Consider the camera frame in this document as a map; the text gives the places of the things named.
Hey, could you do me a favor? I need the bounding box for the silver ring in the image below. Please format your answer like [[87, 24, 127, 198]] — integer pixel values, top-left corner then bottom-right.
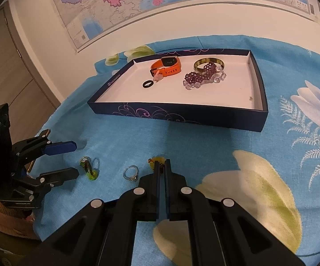
[[122, 164, 140, 182]]

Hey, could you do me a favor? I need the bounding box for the yellow amber ring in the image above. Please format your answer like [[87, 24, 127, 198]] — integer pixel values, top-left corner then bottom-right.
[[147, 156, 167, 171]]

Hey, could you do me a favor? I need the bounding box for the clear pink flower bracelet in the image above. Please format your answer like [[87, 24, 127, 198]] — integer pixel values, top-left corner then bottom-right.
[[182, 65, 228, 91]]

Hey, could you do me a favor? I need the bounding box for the purple beaded bracelet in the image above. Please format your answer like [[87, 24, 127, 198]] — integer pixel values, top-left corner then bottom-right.
[[184, 61, 218, 85]]

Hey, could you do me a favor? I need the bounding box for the orange smart watch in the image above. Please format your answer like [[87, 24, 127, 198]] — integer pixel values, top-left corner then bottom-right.
[[150, 56, 182, 78]]

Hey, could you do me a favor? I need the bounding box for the brown sleeve left forearm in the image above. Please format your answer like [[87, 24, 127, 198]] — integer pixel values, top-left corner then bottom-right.
[[0, 203, 39, 240]]

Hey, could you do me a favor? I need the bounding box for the wooden wardrobe door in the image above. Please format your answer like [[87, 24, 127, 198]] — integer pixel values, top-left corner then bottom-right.
[[0, 2, 60, 142]]

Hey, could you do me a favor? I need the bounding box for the blue floral bed sheet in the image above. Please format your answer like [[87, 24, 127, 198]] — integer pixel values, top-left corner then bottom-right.
[[32, 35, 320, 265]]

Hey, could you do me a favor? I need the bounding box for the navy shallow box tray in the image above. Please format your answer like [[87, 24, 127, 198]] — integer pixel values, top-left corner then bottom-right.
[[88, 49, 268, 132]]

